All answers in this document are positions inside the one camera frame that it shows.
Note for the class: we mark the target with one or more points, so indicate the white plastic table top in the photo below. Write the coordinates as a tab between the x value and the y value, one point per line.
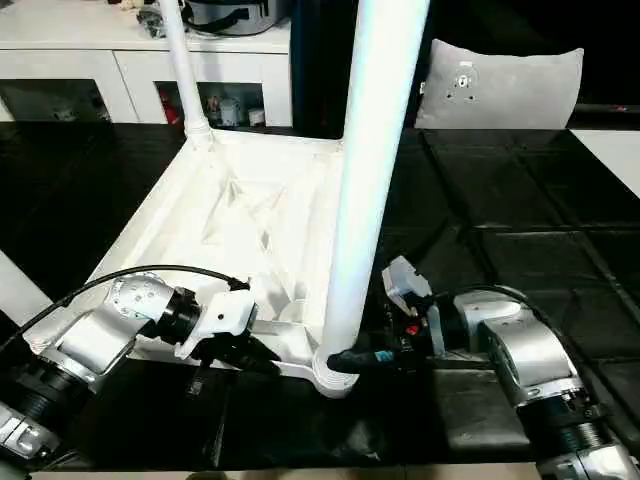
230	220

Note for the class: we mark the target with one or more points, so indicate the white plastic table leg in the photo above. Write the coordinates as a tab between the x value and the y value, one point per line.
20	290
185	70
375	150

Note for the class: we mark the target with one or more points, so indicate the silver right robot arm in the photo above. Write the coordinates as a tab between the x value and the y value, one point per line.
520	350

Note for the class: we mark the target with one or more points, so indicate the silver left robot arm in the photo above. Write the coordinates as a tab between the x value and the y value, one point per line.
90	340

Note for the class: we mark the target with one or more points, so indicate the black work mat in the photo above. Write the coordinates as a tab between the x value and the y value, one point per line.
520	200

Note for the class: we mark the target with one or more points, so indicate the grey cushion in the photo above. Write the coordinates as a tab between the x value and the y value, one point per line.
500	90

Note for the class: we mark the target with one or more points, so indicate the white board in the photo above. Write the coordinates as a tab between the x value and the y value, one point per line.
610	155

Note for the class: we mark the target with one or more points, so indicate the black cabinet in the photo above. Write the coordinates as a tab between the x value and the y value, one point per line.
315	60

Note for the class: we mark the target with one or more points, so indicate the white cabinet with glass doors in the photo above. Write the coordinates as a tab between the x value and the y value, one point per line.
80	60

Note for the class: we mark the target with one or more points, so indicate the dark gear on cabinet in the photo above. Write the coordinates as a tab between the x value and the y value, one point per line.
230	15

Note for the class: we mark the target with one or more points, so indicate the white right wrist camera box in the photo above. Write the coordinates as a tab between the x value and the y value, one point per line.
405	282

